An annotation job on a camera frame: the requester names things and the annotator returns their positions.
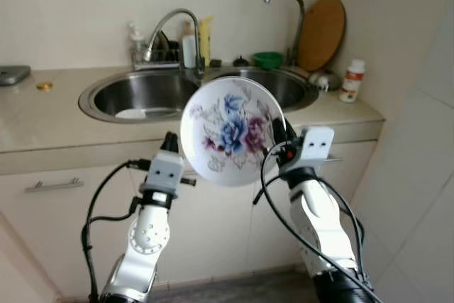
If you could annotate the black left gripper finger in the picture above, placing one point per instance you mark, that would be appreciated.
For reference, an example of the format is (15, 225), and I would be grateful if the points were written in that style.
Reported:
(174, 141)
(166, 147)

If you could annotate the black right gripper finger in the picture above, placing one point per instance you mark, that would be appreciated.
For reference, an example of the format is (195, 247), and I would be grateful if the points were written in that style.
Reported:
(279, 131)

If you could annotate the white plate with blue flowers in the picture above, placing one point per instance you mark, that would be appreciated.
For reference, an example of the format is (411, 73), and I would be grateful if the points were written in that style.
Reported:
(230, 133)

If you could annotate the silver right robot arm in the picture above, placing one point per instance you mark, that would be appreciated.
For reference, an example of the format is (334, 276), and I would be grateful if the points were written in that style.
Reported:
(323, 225)

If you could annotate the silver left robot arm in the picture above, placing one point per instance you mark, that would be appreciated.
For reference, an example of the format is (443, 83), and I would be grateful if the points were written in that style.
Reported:
(145, 239)

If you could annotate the dark kitchen utensil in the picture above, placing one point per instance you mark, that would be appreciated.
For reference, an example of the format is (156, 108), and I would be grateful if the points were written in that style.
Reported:
(169, 44)

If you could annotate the cream cabinet door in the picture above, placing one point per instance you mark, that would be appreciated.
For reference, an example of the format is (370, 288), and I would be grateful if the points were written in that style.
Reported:
(351, 168)
(213, 232)
(42, 246)

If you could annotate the stainless steel double sink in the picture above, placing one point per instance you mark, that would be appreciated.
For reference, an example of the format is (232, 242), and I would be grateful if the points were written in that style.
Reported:
(135, 94)

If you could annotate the green plastic bowl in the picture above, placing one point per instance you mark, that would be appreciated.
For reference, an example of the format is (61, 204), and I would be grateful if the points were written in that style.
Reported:
(268, 59)

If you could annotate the black sink plug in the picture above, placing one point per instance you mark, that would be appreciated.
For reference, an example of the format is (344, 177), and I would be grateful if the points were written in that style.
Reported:
(242, 62)

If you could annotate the white bottle with red label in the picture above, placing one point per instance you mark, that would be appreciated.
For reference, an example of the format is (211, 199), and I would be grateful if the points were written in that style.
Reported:
(352, 83)

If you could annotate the round wooden cutting board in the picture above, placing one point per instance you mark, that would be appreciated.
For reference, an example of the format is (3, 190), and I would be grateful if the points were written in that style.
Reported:
(323, 33)

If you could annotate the tall steel faucet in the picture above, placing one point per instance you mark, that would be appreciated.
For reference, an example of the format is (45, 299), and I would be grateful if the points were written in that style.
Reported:
(301, 26)

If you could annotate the white pump soap dispenser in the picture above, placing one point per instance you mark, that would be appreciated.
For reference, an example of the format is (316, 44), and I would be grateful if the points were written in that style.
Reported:
(135, 39)

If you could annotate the small gold lid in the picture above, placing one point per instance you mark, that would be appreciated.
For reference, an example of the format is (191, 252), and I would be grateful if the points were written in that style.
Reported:
(45, 86)

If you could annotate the grey flat object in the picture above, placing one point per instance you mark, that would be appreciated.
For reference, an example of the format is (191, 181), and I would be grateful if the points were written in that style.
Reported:
(14, 75)

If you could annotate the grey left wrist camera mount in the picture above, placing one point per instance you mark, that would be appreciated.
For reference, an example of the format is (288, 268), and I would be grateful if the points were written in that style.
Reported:
(164, 172)

